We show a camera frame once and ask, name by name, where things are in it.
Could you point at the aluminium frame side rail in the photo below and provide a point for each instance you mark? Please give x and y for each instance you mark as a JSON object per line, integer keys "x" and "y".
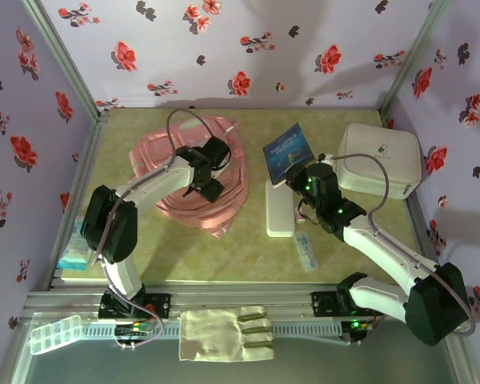
{"x": 86, "y": 164}
{"x": 427, "y": 240}

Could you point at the light blue tissue pack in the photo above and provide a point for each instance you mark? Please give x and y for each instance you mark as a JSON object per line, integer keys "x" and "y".
{"x": 70, "y": 256}

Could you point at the white rectangular pencil case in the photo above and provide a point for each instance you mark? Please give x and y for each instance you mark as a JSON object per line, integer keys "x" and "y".
{"x": 280, "y": 216}

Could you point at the clear plastic organizer box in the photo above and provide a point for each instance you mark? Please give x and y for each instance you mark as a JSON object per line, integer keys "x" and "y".
{"x": 56, "y": 334}

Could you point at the aluminium frame post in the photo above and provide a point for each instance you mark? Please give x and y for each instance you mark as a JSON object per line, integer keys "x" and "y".
{"x": 66, "y": 60}
{"x": 411, "y": 60}

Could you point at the beige work glove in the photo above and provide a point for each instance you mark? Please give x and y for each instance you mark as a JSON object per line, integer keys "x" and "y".
{"x": 212, "y": 336}

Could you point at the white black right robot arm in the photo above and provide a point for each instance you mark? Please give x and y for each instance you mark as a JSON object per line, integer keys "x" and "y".
{"x": 436, "y": 308}

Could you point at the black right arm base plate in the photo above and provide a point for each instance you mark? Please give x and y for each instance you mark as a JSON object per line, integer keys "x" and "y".
{"x": 324, "y": 304}

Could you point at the small circuit board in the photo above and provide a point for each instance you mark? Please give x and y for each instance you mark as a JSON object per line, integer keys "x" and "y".
{"x": 134, "y": 330}
{"x": 360, "y": 325}

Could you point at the clear blue plastic case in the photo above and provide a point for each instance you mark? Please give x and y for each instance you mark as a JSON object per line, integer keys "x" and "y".
{"x": 306, "y": 252}

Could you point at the long aluminium frame beam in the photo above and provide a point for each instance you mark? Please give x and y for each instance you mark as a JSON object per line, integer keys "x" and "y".
{"x": 244, "y": 298}

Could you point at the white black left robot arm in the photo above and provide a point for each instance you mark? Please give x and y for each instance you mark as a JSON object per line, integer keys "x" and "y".
{"x": 108, "y": 228}

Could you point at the blue Little Prince book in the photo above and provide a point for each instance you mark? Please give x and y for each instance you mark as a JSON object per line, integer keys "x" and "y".
{"x": 288, "y": 154}

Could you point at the pink backpack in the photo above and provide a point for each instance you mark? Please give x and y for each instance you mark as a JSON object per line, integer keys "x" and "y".
{"x": 228, "y": 200}

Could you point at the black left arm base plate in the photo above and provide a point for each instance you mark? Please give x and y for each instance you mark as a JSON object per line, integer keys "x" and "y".
{"x": 160, "y": 306}

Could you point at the white zipped medicine bag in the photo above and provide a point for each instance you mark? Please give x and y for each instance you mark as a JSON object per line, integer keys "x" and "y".
{"x": 380, "y": 156}

